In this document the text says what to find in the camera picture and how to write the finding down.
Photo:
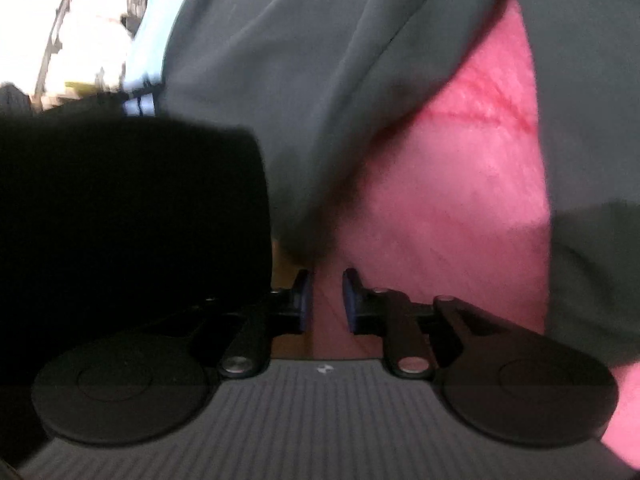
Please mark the person's black clothing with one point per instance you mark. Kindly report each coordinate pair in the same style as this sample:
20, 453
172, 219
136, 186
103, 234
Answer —
125, 210

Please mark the pink floral blanket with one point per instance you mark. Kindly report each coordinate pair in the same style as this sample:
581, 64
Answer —
450, 185

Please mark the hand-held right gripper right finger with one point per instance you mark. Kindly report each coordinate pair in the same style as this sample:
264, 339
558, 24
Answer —
351, 302

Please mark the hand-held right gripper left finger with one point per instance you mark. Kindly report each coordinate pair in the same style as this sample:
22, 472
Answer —
304, 305

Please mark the dark grey garment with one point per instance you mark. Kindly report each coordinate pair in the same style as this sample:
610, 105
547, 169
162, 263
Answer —
300, 60

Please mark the light blue folded garment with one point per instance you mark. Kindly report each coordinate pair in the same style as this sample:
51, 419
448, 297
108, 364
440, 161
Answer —
155, 35

